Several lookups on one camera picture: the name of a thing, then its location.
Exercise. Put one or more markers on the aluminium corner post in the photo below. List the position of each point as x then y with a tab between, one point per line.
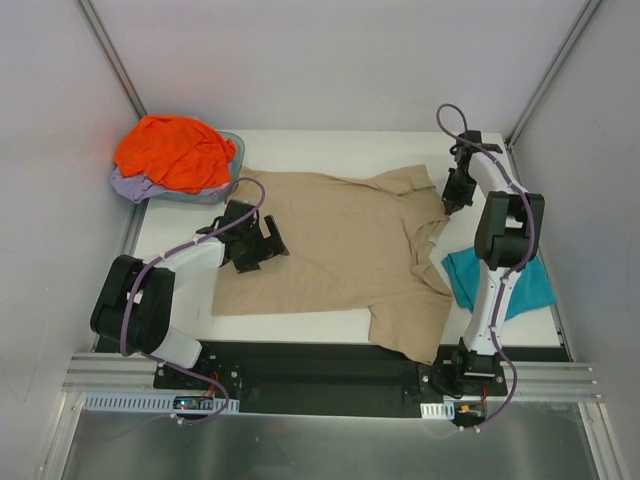
569	43
109	50

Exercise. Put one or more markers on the left white cable duct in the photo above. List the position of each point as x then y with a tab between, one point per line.
158	403

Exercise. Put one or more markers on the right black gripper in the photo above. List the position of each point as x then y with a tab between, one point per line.
458	189

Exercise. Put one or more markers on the white cable duct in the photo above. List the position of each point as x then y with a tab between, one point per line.
158	403
437	411

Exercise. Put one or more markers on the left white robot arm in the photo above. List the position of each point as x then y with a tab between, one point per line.
134	306

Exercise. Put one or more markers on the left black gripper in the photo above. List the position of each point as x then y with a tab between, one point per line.
261	242

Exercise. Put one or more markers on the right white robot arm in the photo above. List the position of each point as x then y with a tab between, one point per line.
506	240

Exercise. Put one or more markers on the right white cable duct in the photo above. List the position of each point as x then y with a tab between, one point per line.
437	411

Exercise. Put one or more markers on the orange t shirt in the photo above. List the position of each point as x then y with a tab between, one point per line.
178	153

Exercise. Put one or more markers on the beige t shirt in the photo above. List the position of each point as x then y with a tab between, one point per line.
353	243

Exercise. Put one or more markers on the teal plastic basket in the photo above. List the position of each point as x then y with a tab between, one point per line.
235	160

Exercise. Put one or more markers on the right aluminium corner post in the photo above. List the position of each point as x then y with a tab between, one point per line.
569	43

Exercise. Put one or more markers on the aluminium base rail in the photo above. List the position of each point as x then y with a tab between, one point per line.
537	381

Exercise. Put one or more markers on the lavender t shirt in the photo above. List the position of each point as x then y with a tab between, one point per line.
139	187

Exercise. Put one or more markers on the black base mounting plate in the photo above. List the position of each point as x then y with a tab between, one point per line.
322	380

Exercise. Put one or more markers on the folded teal t shirt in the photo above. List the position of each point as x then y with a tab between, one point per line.
532	291

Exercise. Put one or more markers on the left aluminium corner post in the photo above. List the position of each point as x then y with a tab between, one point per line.
109	50

